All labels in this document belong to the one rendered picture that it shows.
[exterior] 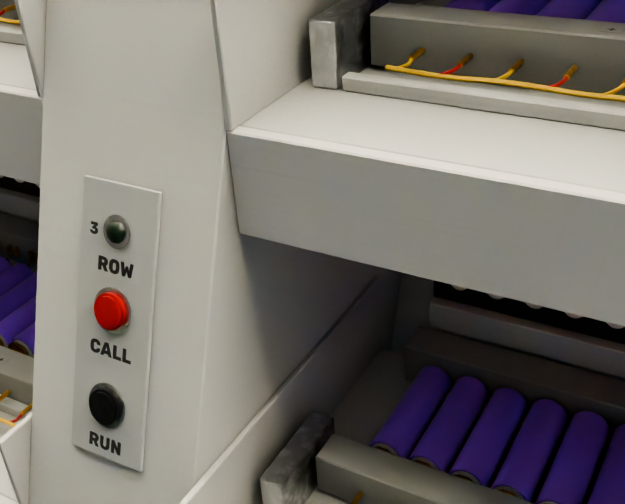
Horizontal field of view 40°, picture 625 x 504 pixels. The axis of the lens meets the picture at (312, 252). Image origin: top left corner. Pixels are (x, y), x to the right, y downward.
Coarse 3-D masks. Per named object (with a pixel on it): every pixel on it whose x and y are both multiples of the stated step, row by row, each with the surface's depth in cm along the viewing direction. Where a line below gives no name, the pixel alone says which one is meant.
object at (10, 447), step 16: (0, 192) 62; (16, 192) 62; (0, 208) 63; (16, 208) 62; (32, 208) 61; (0, 416) 48; (0, 432) 46; (16, 432) 39; (0, 448) 39; (16, 448) 39; (0, 464) 44; (16, 464) 40; (0, 480) 43; (16, 480) 40; (0, 496) 42; (16, 496) 40
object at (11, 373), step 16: (0, 352) 48; (16, 352) 48; (0, 368) 47; (16, 368) 47; (32, 368) 47; (0, 384) 48; (16, 384) 47; (32, 384) 46; (0, 400) 47; (16, 400) 48; (32, 400) 47
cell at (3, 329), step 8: (24, 304) 53; (32, 304) 53; (16, 312) 52; (24, 312) 53; (32, 312) 53; (8, 320) 52; (16, 320) 52; (24, 320) 52; (32, 320) 53; (0, 328) 51; (8, 328) 51; (16, 328) 52; (24, 328) 52; (0, 336) 51; (8, 336) 51; (8, 344) 51
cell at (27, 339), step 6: (24, 330) 51; (30, 330) 51; (18, 336) 50; (24, 336) 50; (30, 336) 50; (18, 342) 50; (24, 342) 50; (30, 342) 50; (30, 348) 50; (30, 354) 50
